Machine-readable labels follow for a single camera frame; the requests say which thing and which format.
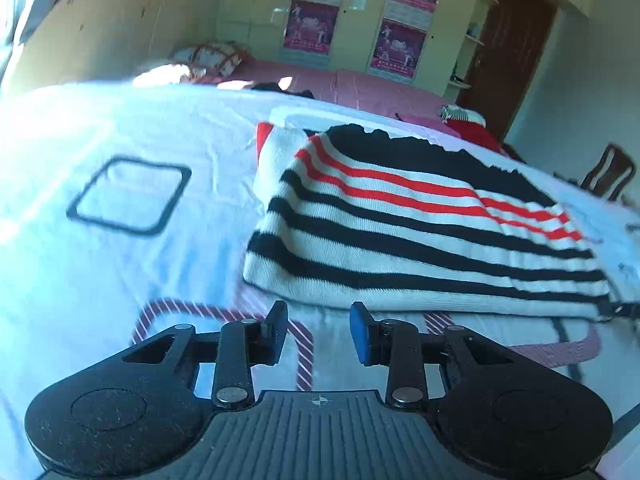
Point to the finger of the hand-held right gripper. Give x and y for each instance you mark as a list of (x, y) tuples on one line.
[(625, 310)]

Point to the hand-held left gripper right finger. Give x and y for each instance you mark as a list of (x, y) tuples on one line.
[(361, 332)]

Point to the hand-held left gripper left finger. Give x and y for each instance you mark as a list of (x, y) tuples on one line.
[(276, 332)]

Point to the striped knit sweater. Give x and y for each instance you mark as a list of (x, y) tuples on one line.
[(400, 230)]

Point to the wooden chair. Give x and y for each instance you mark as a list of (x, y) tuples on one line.
[(607, 172)]

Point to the light blue patterned bed sheet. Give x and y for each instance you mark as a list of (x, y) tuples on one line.
[(150, 260)]

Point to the red cloth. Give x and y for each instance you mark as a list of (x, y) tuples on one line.
[(472, 127)]

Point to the pink bed sheet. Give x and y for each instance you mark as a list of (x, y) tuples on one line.
[(360, 90)]

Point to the dark cloth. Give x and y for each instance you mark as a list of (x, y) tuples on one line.
[(282, 89)]

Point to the brown wooden door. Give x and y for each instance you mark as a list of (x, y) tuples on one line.
[(510, 55)]

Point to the patchwork pillow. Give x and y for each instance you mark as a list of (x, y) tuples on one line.
[(215, 57)]

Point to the corner shelf unit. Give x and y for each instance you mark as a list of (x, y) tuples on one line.
[(472, 40)]

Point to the cream wardrobe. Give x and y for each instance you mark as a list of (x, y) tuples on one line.
[(360, 10)]

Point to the cream rounded headboard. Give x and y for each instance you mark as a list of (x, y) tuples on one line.
[(100, 25)]

